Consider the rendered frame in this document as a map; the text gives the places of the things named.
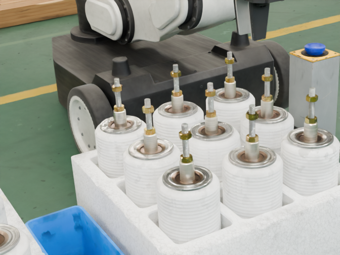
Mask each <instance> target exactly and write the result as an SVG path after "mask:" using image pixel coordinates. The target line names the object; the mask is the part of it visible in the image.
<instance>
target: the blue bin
mask: <svg viewBox="0 0 340 255"><path fill-rule="evenodd" d="M25 226H26V227H27V229H28V230H29V232H30V233H31V235H32V236H33V238H34V239H35V240H36V242H37V243H38V245H39V246H40V248H41V250H42V252H43V253H44V254H45V255H125V254H124V253H123V252H122V251H121V250H120V248H119V247H118V246H117V245H116V244H115V243H114V242H113V241H112V239H111V238H110V237H109V236H108V235H107V234H106V233H105V232H104V230H103V229H102V228H101V227H100V226H99V225H98V224H97V222H96V221H95V220H94V219H93V218H92V217H91V216H90V215H89V213H88V212H87V211H86V210H85V209H84V208H83V207H82V206H79V205H75V206H71V207H68V208H65V209H62V210H59V211H56V212H53V213H50V214H47V215H44V216H41V217H38V218H35V219H32V220H30V221H28V222H26V223H25Z"/></svg>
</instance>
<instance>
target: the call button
mask: <svg viewBox="0 0 340 255"><path fill-rule="evenodd" d="M305 51H307V54H309V55H321V54H323V51H325V45H324V44H321V43H316V42H313V43H309V44H306V45H305Z"/></svg>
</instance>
